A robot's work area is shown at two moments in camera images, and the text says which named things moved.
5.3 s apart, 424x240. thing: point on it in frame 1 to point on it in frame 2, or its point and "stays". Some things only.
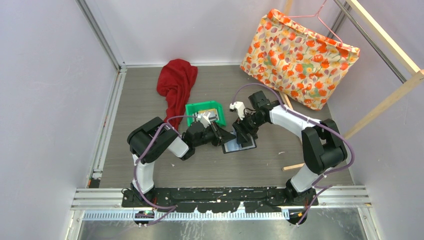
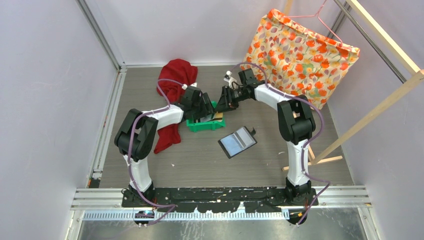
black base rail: (222, 199) stays
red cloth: (175, 82) stays
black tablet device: (232, 146) stays
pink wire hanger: (316, 14) stays
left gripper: (220, 136) to (207, 107)
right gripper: (242, 136) to (225, 103)
